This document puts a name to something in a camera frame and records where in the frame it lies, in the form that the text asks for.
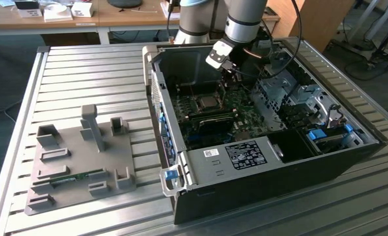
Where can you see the CPU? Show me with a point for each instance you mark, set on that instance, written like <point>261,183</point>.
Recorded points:
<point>209,102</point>

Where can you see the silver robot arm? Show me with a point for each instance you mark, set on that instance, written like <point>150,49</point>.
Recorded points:
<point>246,22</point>

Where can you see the CPU socket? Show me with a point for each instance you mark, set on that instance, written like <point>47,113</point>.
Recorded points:
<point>225,105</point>

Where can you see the metal drive cage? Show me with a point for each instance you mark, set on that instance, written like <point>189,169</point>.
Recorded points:
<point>273,84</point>

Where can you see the green motherboard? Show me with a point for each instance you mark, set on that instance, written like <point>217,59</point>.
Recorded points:
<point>246,115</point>

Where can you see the green RAM stick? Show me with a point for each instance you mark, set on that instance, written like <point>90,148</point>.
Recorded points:
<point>214,115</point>
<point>79,176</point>

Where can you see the black expansion card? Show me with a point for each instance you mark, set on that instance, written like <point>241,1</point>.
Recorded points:
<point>215,126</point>

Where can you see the wooden cabinet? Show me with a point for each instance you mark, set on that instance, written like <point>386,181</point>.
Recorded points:
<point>322,22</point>

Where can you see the small cardboard box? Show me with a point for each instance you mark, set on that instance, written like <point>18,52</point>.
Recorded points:
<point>175,9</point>

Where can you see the blue disk carrier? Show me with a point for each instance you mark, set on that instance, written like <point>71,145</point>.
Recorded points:
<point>317,135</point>

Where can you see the blue plastic tab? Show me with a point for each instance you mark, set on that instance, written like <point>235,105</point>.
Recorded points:
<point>349,129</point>

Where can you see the dark round pad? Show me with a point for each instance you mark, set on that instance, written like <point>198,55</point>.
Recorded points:
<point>126,3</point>

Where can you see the grey power supply unit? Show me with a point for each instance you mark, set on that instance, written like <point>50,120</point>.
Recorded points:
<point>210,167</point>

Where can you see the blue case latch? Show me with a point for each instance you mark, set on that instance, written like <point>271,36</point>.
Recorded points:
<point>170,175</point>

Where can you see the white box black label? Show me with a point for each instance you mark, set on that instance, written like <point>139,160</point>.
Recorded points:
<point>30,13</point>
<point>83,11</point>

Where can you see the black open PC case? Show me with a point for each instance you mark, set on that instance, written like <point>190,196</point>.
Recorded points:
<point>263,196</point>

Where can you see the white round holder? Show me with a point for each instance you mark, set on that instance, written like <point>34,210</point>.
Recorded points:
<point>58,14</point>

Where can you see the grey parts rack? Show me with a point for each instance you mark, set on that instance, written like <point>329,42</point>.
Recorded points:
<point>83,157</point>

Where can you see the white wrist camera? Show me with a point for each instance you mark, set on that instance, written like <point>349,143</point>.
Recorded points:
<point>219,54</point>

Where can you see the wooden desk white frame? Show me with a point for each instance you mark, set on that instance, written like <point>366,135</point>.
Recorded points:
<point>5,22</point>
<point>131,17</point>

